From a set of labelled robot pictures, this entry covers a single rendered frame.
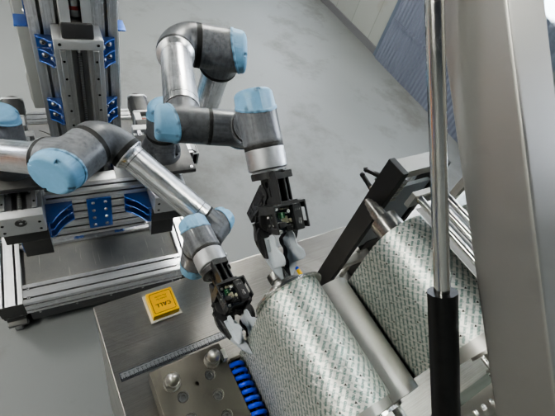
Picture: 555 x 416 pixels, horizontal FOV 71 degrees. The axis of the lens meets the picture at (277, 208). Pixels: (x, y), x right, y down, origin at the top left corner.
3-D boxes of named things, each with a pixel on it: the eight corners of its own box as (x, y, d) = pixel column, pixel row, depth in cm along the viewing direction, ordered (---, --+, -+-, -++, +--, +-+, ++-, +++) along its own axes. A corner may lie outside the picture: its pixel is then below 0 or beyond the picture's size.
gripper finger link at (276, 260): (282, 287, 72) (275, 237, 71) (267, 282, 77) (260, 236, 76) (296, 282, 73) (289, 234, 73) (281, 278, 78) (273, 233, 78)
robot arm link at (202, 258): (191, 267, 96) (221, 257, 100) (198, 282, 94) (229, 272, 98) (194, 249, 91) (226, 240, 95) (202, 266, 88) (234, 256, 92)
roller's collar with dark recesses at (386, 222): (386, 224, 90) (400, 206, 85) (402, 245, 87) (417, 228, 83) (366, 231, 87) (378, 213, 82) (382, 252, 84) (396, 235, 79)
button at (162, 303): (170, 290, 109) (170, 286, 108) (178, 312, 106) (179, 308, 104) (144, 298, 106) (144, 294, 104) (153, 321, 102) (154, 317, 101)
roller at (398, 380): (334, 297, 96) (353, 271, 87) (399, 398, 84) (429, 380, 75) (293, 314, 90) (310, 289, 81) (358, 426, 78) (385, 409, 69)
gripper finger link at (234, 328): (244, 350, 79) (225, 310, 83) (239, 361, 83) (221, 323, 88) (258, 344, 80) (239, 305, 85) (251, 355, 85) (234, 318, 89)
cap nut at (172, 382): (177, 371, 84) (178, 363, 80) (183, 387, 82) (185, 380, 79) (160, 378, 82) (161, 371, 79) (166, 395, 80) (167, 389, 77)
